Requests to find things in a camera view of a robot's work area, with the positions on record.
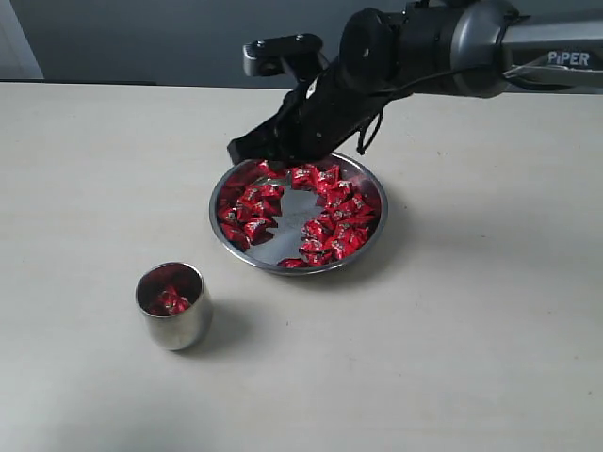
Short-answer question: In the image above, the red wrapped candy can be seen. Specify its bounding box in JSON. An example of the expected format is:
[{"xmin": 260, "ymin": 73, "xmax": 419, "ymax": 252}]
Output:
[
  {"xmin": 302, "ymin": 218, "xmax": 333, "ymax": 244},
  {"xmin": 220, "ymin": 223, "xmax": 251, "ymax": 251},
  {"xmin": 290, "ymin": 164, "xmax": 318, "ymax": 192},
  {"xmin": 337, "ymin": 193, "xmax": 376, "ymax": 220},
  {"xmin": 238, "ymin": 185, "xmax": 285, "ymax": 206},
  {"xmin": 243, "ymin": 217, "xmax": 278, "ymax": 245},
  {"xmin": 327, "ymin": 223, "xmax": 369, "ymax": 260},
  {"xmin": 316, "ymin": 164, "xmax": 340, "ymax": 192}
]

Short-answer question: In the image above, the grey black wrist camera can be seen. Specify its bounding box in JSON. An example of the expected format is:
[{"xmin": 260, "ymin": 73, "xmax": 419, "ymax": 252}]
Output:
[{"xmin": 243, "ymin": 33, "xmax": 328, "ymax": 83}]

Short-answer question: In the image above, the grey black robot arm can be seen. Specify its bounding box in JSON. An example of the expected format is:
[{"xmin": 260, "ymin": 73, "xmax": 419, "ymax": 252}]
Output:
[{"xmin": 227, "ymin": 1, "xmax": 602, "ymax": 165}]

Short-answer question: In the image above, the round stainless steel plate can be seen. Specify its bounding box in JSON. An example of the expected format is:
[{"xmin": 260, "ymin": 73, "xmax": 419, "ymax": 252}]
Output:
[{"xmin": 209, "ymin": 153, "xmax": 388, "ymax": 276}]

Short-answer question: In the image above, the stainless steel cup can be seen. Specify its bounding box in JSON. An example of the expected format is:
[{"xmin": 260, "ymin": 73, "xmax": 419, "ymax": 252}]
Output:
[{"xmin": 135, "ymin": 262, "xmax": 213, "ymax": 351}]

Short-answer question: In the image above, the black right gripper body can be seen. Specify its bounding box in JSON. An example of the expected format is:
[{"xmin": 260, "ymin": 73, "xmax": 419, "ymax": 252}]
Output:
[{"xmin": 268, "ymin": 60, "xmax": 387, "ymax": 163}]

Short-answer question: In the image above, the red candy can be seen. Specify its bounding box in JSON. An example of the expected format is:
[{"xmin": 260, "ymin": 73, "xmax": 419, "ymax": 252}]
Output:
[
  {"xmin": 290, "ymin": 164, "xmax": 318, "ymax": 192},
  {"xmin": 302, "ymin": 218, "xmax": 333, "ymax": 244},
  {"xmin": 243, "ymin": 217, "xmax": 278, "ymax": 245},
  {"xmin": 220, "ymin": 223, "xmax": 251, "ymax": 251},
  {"xmin": 316, "ymin": 164, "xmax": 340, "ymax": 192},
  {"xmin": 146, "ymin": 283, "xmax": 192, "ymax": 316},
  {"xmin": 337, "ymin": 193, "xmax": 376, "ymax": 220},
  {"xmin": 327, "ymin": 223, "xmax": 369, "ymax": 260},
  {"xmin": 238, "ymin": 185, "xmax": 285, "ymax": 206}
]

